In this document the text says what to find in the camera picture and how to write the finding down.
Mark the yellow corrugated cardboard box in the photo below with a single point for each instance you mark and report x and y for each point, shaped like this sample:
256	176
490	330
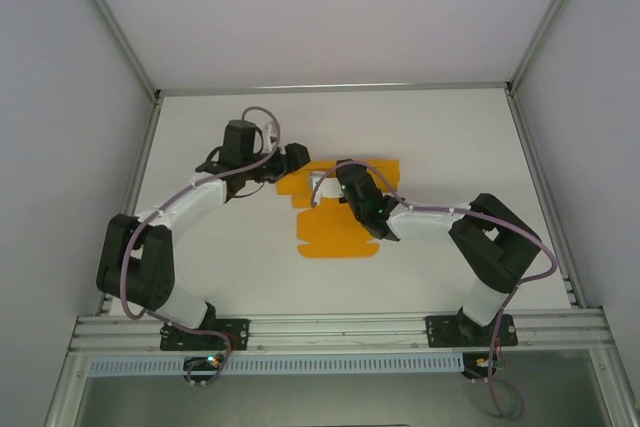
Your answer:
330	239

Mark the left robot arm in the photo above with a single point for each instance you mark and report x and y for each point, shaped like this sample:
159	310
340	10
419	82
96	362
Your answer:
150	257

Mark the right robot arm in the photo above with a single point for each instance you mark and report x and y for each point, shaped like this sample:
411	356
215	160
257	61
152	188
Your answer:
430	224

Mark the aluminium mounting beam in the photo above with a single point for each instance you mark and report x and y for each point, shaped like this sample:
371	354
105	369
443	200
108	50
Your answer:
340	329

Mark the circuit board with lit LEDs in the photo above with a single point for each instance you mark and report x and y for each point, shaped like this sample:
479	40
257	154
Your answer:
207	362

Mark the aluminium rail along wall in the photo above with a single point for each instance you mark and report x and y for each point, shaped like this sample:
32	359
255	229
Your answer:
330	88

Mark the aluminium table side rail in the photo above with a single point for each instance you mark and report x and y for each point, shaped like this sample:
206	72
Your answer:
135	202
545	197

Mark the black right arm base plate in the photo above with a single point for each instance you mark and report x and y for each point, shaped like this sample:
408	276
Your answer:
440	332

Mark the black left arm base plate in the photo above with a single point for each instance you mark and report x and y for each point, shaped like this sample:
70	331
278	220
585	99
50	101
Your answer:
235	334

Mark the aluminium frame post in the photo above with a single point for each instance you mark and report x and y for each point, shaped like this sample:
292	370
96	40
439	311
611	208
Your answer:
550	17
112	27

